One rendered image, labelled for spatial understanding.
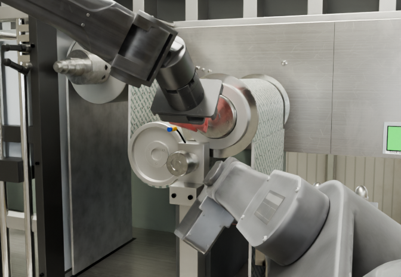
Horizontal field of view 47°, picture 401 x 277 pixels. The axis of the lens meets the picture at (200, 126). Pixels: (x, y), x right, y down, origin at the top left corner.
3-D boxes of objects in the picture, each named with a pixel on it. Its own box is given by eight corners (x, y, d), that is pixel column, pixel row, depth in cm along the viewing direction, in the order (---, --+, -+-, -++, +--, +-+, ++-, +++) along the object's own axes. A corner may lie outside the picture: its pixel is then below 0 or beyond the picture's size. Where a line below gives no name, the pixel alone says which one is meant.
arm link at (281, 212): (520, 301, 21) (321, 160, 20) (450, 414, 20) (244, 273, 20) (278, 191, 63) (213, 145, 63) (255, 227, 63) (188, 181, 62)
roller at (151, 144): (128, 183, 88) (127, 120, 87) (184, 160, 112) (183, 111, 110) (185, 189, 84) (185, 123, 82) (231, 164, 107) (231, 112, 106)
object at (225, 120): (243, 119, 77) (212, 147, 79) (246, 117, 78) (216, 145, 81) (213, 85, 78) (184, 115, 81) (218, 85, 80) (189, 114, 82)
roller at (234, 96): (185, 147, 82) (184, 82, 81) (231, 131, 106) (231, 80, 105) (247, 151, 78) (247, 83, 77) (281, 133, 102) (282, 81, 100)
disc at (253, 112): (179, 155, 84) (178, 73, 82) (180, 154, 84) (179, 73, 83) (258, 160, 78) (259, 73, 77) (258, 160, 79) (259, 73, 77)
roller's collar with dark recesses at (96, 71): (64, 85, 86) (62, 49, 85) (84, 83, 91) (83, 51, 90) (93, 85, 83) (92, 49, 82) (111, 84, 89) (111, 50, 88)
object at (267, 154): (248, 247, 81) (251, 142, 79) (278, 211, 103) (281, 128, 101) (251, 248, 81) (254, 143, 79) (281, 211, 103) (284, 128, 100)
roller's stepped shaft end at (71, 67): (48, 76, 79) (48, 57, 79) (71, 76, 85) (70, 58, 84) (63, 76, 78) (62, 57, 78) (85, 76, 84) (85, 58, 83)
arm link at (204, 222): (278, 198, 59) (222, 159, 58) (228, 276, 57) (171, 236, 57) (255, 194, 71) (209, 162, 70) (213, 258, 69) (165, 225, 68)
